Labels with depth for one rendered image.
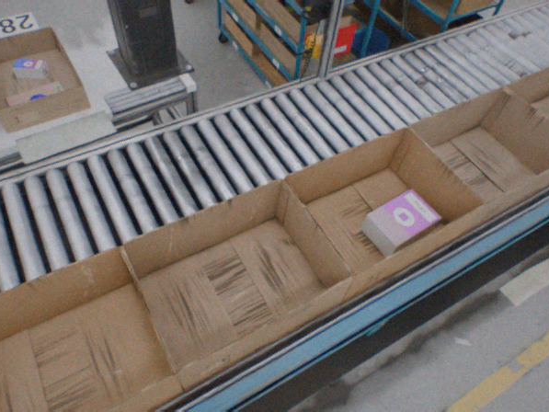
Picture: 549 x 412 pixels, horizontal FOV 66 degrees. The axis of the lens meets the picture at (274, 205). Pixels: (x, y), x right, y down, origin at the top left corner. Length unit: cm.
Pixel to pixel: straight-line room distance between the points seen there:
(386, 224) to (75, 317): 76
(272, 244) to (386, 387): 105
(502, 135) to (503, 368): 109
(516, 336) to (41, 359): 192
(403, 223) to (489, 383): 118
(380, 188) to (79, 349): 86
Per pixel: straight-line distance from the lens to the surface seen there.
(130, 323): 102
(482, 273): 156
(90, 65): 186
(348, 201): 119
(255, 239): 108
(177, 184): 137
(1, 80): 188
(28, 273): 132
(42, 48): 196
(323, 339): 97
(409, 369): 201
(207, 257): 107
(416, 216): 113
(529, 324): 235
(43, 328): 108
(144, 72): 173
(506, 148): 154
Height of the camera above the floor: 182
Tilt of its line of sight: 55 degrees down
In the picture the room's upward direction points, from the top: 7 degrees clockwise
